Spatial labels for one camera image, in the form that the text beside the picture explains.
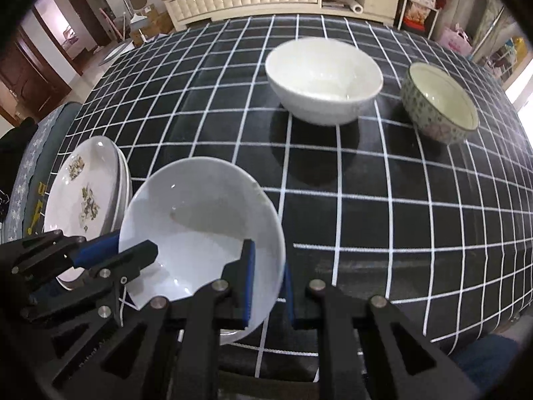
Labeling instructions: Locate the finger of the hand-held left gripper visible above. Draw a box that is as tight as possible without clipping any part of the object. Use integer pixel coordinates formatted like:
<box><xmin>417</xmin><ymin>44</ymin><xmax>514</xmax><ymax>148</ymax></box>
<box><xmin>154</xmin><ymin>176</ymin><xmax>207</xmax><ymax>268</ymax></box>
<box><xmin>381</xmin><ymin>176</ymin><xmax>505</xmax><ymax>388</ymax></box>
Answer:
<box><xmin>12</xmin><ymin>230</ymin><xmax>122</xmax><ymax>278</ymax></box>
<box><xmin>23</xmin><ymin>240</ymin><xmax>160</xmax><ymax>384</ymax></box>

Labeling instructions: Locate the white bowl with floral print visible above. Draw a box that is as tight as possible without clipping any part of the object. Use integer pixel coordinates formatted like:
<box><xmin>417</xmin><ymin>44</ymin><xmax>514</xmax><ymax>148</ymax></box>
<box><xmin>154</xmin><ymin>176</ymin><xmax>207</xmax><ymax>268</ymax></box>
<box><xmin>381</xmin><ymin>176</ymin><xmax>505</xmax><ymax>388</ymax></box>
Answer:
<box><xmin>118</xmin><ymin>156</ymin><xmax>286</xmax><ymax>346</ymax></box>

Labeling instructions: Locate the black garment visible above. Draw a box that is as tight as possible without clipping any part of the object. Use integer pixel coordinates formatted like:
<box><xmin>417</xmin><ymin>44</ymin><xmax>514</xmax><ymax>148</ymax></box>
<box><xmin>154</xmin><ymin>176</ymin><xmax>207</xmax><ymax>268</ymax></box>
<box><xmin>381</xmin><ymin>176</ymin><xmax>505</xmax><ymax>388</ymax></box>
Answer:
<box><xmin>0</xmin><ymin>117</ymin><xmax>38</xmax><ymax>201</ymax></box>

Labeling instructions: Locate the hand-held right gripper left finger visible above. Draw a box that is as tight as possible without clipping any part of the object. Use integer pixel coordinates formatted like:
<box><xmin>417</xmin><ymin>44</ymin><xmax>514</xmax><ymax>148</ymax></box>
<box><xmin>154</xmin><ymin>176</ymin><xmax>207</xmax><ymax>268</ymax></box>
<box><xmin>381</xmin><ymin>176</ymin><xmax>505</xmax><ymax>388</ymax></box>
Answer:
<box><xmin>62</xmin><ymin>239</ymin><xmax>256</xmax><ymax>400</ymax></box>

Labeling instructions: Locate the pink bag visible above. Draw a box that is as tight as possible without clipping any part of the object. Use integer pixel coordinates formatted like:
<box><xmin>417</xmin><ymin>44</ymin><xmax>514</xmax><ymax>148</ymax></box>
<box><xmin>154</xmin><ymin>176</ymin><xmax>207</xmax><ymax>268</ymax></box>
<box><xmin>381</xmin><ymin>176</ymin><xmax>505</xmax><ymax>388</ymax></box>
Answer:
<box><xmin>439</xmin><ymin>25</ymin><xmax>473</xmax><ymax>57</ymax></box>

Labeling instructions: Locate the black checked tablecloth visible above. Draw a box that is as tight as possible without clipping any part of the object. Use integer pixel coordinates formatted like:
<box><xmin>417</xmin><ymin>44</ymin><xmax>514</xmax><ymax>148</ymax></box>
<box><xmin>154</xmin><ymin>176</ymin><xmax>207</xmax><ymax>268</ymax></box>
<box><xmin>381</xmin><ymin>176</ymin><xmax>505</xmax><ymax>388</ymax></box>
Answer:
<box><xmin>50</xmin><ymin>13</ymin><xmax>533</xmax><ymax>384</ymax></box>

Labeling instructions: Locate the cardboard box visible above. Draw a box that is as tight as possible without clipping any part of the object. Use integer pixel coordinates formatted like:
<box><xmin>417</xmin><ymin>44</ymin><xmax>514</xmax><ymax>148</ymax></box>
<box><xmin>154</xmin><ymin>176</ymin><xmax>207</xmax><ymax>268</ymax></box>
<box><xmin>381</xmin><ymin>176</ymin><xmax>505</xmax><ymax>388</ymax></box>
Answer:
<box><xmin>129</xmin><ymin>4</ymin><xmax>173</xmax><ymax>44</ymax></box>

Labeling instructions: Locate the white shelf rack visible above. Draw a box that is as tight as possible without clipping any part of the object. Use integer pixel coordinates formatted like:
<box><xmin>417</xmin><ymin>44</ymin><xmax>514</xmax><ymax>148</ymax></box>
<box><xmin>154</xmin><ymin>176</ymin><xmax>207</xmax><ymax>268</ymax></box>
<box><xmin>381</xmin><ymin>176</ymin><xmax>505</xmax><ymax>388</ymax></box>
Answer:
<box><xmin>391</xmin><ymin>0</ymin><xmax>452</xmax><ymax>40</ymax></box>

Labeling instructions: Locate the plain white plate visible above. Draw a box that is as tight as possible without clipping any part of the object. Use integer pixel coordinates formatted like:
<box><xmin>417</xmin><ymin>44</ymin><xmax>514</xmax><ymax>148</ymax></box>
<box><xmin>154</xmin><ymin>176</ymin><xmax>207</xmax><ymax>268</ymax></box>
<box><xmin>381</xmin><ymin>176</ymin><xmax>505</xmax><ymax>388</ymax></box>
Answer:
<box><xmin>109</xmin><ymin>144</ymin><xmax>129</xmax><ymax>234</ymax></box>

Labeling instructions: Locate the green patterned bowl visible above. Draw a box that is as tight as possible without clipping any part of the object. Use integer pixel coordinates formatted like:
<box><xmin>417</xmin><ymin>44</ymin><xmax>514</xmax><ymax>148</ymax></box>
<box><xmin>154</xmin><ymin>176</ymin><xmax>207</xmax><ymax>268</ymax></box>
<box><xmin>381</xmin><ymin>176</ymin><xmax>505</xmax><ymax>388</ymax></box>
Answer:
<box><xmin>400</xmin><ymin>62</ymin><xmax>480</xmax><ymax>146</ymax></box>

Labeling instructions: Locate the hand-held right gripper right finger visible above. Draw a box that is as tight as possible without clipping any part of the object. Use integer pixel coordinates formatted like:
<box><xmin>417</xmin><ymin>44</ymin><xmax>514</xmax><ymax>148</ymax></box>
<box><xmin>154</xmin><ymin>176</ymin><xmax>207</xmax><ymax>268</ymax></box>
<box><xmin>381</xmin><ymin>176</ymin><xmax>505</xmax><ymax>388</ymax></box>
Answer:
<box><xmin>284</xmin><ymin>264</ymin><xmax>479</xmax><ymax>400</ymax></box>

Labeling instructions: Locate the grey covered sofa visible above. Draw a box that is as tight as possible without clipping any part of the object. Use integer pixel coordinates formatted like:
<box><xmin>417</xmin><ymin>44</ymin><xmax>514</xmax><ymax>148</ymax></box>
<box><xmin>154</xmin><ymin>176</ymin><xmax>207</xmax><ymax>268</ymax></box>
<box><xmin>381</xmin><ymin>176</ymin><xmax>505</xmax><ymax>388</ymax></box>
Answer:
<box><xmin>6</xmin><ymin>102</ymin><xmax>84</xmax><ymax>242</ymax></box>

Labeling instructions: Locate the brown wooden door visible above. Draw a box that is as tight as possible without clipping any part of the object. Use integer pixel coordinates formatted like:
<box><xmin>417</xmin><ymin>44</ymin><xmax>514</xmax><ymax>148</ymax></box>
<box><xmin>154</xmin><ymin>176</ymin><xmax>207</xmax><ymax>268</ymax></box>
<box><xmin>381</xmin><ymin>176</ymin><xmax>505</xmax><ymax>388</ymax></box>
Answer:
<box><xmin>0</xmin><ymin>29</ymin><xmax>71</xmax><ymax>121</ymax></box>

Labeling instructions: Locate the plain cream bowl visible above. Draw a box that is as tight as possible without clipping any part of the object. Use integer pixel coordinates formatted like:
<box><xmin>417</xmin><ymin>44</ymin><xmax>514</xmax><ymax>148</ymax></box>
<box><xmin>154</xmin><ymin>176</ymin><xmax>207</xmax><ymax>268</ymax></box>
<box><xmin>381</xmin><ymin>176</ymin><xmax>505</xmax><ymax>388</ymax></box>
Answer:
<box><xmin>265</xmin><ymin>37</ymin><xmax>384</xmax><ymax>126</ymax></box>

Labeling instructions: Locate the white plate with floral print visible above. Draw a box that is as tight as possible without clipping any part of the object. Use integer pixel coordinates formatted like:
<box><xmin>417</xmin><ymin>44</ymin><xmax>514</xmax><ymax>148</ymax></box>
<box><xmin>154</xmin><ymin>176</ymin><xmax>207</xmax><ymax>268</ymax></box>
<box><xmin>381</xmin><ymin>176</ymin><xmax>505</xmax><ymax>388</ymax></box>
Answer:
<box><xmin>43</xmin><ymin>135</ymin><xmax>126</xmax><ymax>293</ymax></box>

